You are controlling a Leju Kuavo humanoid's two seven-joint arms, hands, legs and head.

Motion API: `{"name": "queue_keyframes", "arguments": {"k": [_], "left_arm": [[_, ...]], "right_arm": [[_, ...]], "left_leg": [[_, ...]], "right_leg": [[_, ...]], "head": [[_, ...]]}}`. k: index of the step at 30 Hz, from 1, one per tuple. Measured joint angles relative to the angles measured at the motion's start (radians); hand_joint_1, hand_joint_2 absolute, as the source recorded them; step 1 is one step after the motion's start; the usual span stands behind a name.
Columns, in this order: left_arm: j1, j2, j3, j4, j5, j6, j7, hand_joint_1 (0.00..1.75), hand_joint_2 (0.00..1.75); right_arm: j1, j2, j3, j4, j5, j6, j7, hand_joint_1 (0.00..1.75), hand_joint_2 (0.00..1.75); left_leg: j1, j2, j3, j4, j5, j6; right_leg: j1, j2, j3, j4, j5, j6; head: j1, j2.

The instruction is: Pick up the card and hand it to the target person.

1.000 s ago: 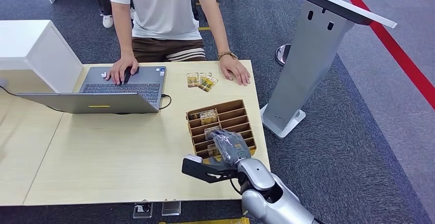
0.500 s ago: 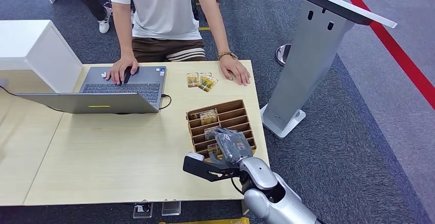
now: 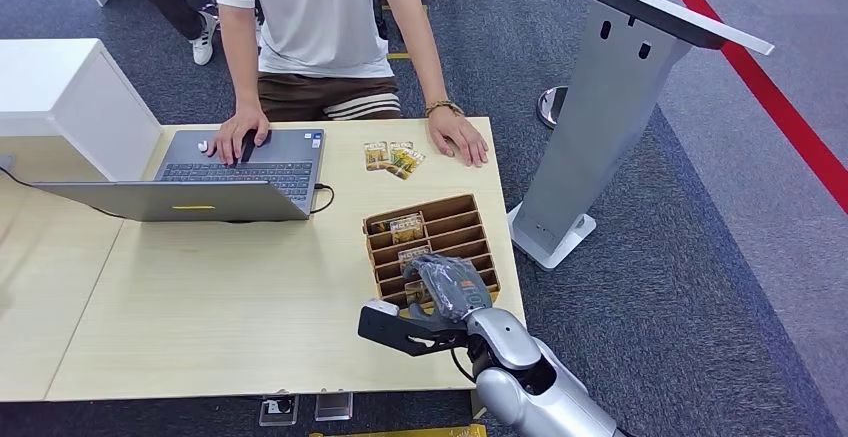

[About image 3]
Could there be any person's right hand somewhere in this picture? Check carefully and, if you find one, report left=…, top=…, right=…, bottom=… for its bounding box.
left=205, top=103, right=272, bottom=168

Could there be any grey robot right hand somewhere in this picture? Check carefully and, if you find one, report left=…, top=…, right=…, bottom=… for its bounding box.
left=404, top=254, right=494, bottom=323

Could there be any person's left hand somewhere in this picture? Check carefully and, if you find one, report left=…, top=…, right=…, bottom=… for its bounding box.
left=426, top=107, right=491, bottom=170

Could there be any wooden slotted card holder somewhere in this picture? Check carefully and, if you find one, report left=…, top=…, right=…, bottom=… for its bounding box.
left=361, top=193, right=503, bottom=313

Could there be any grey laptop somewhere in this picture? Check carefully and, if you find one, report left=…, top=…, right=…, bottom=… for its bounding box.
left=32, top=127, right=327, bottom=224

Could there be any grey kiosk stand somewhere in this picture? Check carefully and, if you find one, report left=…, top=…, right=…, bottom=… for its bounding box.
left=506, top=0, right=776, bottom=272

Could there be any yellow floor tape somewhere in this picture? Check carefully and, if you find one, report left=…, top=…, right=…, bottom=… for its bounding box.
left=308, top=423, right=489, bottom=437

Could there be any metal floor socket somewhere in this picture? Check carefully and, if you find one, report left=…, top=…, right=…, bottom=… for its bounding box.
left=313, top=391, right=355, bottom=423
left=257, top=393, right=301, bottom=429

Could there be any large white cabinet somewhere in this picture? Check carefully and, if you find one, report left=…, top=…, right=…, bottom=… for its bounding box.
left=0, top=37, right=164, bottom=184

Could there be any beaded bracelet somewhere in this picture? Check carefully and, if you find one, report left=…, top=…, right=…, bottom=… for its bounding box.
left=423, top=98, right=466, bottom=119

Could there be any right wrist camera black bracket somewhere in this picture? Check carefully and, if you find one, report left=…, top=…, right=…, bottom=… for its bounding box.
left=357, top=299, right=469, bottom=358

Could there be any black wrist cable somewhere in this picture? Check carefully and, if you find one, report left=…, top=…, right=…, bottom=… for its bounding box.
left=449, top=347, right=478, bottom=386

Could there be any metal stanchion post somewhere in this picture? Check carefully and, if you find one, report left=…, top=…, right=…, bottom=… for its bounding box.
left=535, top=0, right=639, bottom=131

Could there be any black laptop cable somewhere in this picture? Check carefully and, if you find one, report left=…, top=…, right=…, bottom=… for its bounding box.
left=309, top=182, right=337, bottom=216

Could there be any thin black desk cable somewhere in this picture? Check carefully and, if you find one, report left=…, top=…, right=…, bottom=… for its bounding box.
left=0, top=166, right=127, bottom=221

